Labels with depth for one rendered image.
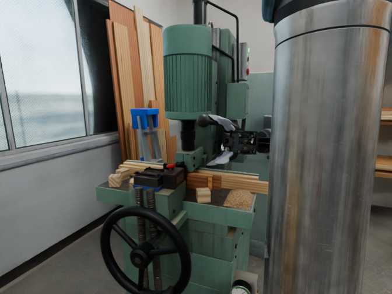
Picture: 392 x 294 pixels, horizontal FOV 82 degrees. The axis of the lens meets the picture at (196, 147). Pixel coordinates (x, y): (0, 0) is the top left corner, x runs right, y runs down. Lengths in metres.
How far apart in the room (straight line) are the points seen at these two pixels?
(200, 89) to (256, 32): 2.48
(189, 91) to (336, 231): 0.62
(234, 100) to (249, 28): 2.32
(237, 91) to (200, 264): 0.68
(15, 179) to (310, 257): 1.84
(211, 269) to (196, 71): 0.68
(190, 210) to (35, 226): 1.51
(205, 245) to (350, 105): 0.67
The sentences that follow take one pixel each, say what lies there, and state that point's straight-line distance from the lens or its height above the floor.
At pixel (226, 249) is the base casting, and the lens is 0.81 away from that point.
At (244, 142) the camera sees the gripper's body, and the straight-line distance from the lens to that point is 0.69.
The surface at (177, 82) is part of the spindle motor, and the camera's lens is 0.80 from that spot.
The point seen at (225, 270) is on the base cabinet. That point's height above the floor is 0.68.
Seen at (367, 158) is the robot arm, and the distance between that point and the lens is 0.28.
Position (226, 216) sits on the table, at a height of 0.87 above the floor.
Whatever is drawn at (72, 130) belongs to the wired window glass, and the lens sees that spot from 2.21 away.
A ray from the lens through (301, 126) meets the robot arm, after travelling 0.25.
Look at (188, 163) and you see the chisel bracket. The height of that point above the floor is 1.00.
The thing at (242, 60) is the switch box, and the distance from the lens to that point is 1.10.
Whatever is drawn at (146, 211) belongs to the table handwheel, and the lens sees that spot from 0.62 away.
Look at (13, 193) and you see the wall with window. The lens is 1.96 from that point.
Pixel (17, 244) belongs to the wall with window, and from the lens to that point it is 2.09.
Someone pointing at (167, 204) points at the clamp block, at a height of 0.93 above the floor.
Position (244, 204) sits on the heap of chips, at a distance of 0.75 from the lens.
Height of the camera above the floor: 1.24
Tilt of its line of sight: 12 degrees down
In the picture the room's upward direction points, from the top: straight up
